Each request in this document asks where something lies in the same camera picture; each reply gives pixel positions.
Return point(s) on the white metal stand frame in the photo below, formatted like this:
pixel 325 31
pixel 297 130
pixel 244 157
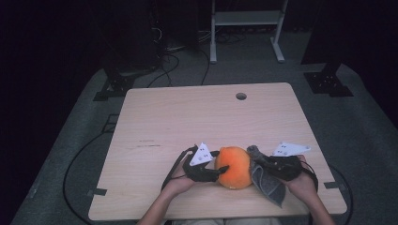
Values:
pixel 247 18

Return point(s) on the orange pumpkin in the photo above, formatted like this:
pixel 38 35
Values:
pixel 234 167

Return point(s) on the person's left hand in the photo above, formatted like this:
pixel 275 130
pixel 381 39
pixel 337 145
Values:
pixel 181 182

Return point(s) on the grey fluffy cloth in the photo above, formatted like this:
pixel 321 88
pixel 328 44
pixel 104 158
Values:
pixel 266 184

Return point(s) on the person's right hand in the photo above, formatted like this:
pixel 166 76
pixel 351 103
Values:
pixel 302 184

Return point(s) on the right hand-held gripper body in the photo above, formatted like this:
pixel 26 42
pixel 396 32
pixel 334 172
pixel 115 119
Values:
pixel 286 162

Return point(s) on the black stand base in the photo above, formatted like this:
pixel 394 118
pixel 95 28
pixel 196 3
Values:
pixel 114 87
pixel 328 82

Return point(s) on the grey tape strip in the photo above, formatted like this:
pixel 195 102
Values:
pixel 334 185
pixel 97 192

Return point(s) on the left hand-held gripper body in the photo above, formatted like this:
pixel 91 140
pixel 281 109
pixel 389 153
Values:
pixel 200 165

